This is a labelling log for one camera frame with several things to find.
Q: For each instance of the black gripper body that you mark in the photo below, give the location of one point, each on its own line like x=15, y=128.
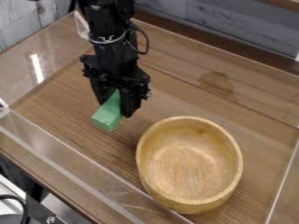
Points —
x=113, y=63

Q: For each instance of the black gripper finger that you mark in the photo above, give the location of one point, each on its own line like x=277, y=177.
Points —
x=103, y=89
x=129, y=101

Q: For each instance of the green rectangular block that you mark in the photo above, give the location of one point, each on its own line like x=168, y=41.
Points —
x=107, y=117

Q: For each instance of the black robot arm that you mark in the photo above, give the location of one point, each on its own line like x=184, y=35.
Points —
x=109, y=21

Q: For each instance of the brown wooden bowl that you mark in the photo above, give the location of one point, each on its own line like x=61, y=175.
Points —
x=189, y=164

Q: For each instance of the clear acrylic corner bracket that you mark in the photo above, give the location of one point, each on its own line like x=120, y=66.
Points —
x=81, y=25

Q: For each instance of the clear acrylic front wall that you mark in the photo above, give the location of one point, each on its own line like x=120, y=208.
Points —
x=81, y=182

